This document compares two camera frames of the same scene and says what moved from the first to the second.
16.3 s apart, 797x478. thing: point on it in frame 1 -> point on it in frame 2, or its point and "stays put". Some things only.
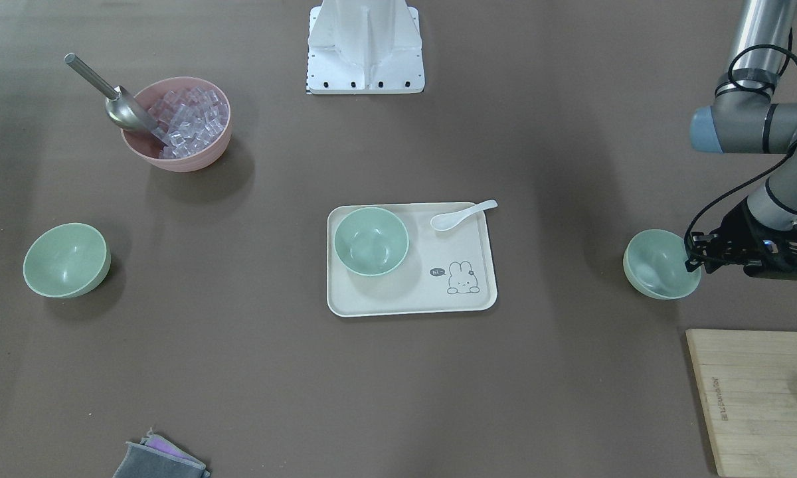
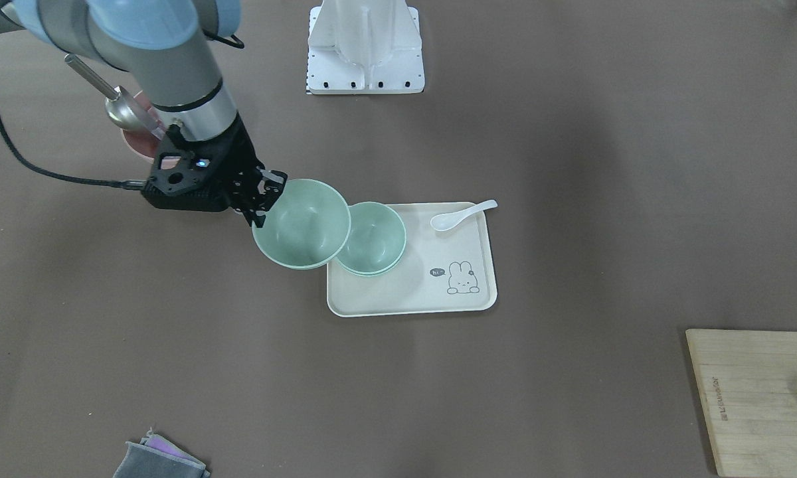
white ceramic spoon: (445, 221) stays put
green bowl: (655, 264) -> (376, 240)
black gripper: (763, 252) -> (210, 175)
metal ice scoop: (121, 107) stays put
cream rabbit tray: (443, 271) stays put
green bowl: (66, 260) -> (307, 225)
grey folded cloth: (157, 457) stays put
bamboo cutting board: (762, 396) stays put
